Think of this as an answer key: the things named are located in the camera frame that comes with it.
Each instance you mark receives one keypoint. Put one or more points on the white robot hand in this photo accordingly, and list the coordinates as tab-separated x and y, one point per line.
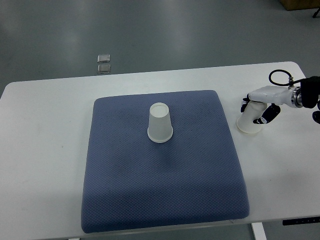
274	95

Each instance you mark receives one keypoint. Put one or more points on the white paper cup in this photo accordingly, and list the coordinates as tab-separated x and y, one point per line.
160	128
252	111

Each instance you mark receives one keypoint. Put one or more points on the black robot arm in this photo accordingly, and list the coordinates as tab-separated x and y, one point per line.
302	93

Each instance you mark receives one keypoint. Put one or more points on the white paper cup on mat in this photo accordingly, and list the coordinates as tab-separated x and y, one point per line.
160	128

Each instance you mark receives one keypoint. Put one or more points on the brown cardboard box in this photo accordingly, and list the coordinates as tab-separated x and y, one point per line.
292	5

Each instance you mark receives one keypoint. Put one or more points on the black stand foot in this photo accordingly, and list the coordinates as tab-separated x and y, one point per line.
316	13

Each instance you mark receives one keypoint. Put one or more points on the black desk control panel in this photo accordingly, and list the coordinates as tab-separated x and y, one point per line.
301	221

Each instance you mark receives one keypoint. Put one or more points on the white table leg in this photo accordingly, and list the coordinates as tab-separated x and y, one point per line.
258	231

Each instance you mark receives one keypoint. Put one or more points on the blue textured cushion mat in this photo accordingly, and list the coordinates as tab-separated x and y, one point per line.
132	182

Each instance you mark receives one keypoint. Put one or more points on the lower metal floor plate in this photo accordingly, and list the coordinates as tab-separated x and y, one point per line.
104	68

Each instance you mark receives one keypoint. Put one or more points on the metal floor plate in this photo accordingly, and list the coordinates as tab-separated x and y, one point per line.
104	68
103	58

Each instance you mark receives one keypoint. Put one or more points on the upper metal floor plate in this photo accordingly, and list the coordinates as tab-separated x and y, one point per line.
103	58

